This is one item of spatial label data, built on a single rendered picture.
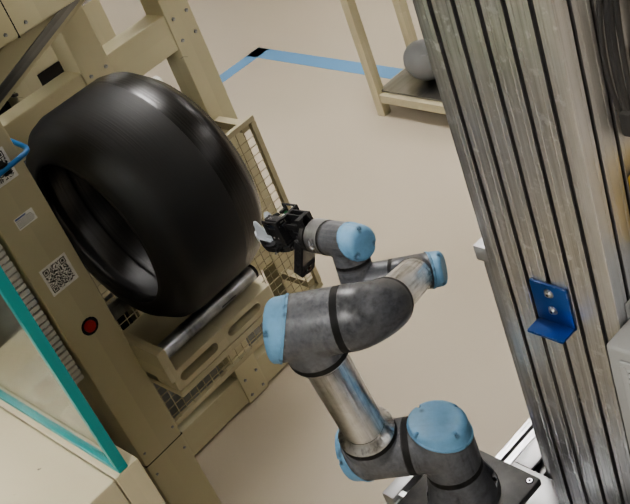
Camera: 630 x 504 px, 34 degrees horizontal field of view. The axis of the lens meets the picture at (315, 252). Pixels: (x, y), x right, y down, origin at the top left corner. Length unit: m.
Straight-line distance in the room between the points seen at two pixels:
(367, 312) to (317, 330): 0.09
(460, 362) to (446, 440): 1.55
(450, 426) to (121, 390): 0.93
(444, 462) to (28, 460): 0.77
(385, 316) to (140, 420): 1.10
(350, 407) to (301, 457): 1.54
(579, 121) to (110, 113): 1.24
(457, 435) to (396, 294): 0.38
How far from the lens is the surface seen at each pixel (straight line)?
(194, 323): 2.56
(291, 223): 2.19
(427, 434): 1.99
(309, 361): 1.74
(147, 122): 2.35
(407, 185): 4.48
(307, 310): 1.70
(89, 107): 2.41
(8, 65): 2.71
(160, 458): 2.73
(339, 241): 2.05
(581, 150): 1.47
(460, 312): 3.71
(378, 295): 1.70
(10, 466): 1.87
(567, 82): 1.42
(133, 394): 2.61
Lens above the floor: 2.35
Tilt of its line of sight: 33 degrees down
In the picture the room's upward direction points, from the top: 22 degrees counter-clockwise
